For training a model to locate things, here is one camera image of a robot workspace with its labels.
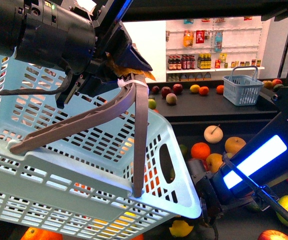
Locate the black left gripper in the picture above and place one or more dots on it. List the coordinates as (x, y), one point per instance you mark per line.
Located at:
(113, 47)

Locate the large light blue basket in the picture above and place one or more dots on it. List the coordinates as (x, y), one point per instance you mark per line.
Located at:
(66, 160)

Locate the yellow lemon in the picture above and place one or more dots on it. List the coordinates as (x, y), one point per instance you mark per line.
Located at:
(194, 89)
(180, 228)

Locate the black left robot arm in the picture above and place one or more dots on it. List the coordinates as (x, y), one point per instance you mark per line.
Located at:
(43, 33)

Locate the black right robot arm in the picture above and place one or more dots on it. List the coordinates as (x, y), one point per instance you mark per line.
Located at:
(250, 173)

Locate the white sauce bottle shelf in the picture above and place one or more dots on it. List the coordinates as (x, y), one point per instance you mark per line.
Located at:
(212, 45)

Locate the black metal shelf rack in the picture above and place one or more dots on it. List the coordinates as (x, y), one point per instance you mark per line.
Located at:
(224, 105)

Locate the far green apple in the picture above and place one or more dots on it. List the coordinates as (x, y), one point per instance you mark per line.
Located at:
(152, 104)

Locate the far peach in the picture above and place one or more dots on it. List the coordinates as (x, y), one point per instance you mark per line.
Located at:
(171, 99)

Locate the far dark red apple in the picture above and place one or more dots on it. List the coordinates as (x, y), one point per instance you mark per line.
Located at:
(177, 88)

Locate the far small orange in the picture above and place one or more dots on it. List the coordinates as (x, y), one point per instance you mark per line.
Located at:
(204, 91)

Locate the green lime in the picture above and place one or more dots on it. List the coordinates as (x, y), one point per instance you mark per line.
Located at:
(184, 150)

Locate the white pear with stem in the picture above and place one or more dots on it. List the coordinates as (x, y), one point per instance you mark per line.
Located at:
(213, 134)

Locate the orange near fruit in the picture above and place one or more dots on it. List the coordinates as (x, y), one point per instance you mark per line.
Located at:
(200, 151)

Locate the small blue far basket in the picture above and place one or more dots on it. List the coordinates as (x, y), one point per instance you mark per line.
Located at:
(242, 90)

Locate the yellow orange apple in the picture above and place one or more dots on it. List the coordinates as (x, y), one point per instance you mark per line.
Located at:
(214, 162)

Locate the big orange mandarin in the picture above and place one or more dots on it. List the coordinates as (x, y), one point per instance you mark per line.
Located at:
(34, 233)

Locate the red apple front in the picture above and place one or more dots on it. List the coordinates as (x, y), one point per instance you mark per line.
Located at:
(271, 234)

